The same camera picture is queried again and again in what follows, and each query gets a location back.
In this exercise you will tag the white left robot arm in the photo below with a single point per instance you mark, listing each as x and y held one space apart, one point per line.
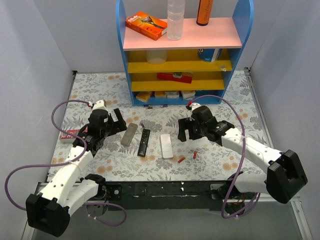
51 209

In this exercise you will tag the white remote control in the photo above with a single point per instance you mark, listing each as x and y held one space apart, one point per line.
166 146

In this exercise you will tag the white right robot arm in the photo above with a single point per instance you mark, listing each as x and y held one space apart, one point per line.
283 174

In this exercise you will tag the grey remote control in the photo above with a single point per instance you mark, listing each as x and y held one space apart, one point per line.
129 134

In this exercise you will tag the floral table mat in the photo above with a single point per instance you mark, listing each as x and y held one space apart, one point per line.
121 163

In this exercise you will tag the red flat box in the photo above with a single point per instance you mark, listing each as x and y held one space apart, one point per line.
181 77

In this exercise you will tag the blue shelf unit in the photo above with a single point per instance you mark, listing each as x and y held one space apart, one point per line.
209 82

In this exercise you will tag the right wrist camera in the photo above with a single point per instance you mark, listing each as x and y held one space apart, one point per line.
191 106

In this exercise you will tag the white plastic cup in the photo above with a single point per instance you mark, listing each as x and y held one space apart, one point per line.
156 57

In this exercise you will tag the small clip on shelf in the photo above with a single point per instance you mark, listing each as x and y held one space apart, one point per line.
223 68

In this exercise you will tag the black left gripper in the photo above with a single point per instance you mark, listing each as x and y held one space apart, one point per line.
114 122

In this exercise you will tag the black remote control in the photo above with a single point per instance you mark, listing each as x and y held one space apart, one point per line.
143 143

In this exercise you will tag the white tissue pack right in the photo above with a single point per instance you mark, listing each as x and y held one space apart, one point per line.
188 95

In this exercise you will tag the clear plastic bottle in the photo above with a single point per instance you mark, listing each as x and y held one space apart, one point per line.
175 19

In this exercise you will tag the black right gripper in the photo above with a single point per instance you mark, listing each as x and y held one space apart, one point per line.
187 129

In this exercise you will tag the white tissue pack middle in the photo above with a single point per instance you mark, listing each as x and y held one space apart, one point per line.
172 94

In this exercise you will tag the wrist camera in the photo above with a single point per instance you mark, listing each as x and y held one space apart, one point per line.
99 105
191 106

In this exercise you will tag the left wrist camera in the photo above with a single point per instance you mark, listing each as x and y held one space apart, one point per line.
99 105

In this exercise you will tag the orange razor box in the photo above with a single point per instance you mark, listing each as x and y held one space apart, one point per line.
147 25

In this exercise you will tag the red toothpaste box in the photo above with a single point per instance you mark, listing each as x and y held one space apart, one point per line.
66 138

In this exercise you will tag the orange cologne bottle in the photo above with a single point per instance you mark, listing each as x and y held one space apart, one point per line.
204 12

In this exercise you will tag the blue white can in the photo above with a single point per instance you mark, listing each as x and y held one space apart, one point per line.
209 55

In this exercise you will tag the yellow tissue pack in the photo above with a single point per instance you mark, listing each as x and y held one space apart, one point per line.
143 96

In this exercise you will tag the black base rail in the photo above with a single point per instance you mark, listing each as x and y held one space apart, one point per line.
162 195

